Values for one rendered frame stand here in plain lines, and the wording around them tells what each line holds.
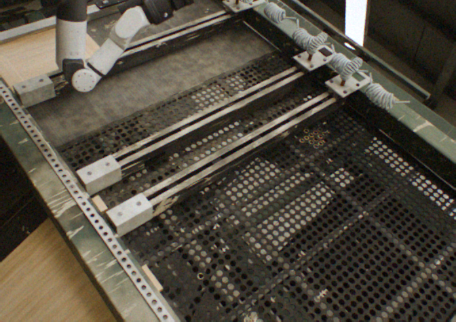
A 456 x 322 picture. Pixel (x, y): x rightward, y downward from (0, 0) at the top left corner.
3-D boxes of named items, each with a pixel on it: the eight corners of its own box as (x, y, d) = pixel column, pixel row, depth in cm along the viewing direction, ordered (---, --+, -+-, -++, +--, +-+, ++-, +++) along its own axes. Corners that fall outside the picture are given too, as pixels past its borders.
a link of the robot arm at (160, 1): (185, -18, 142) (151, 0, 142) (198, 10, 147) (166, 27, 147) (180, -23, 153) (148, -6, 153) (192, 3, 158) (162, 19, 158)
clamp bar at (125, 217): (104, 219, 141) (97, 173, 123) (346, 85, 198) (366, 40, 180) (121, 243, 136) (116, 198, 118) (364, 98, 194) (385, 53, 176)
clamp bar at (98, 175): (75, 180, 149) (64, 131, 131) (316, 62, 206) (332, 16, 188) (91, 200, 144) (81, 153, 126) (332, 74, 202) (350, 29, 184)
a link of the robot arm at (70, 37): (60, 93, 143) (60, 23, 133) (51, 78, 152) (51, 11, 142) (96, 92, 149) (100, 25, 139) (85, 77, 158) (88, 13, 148)
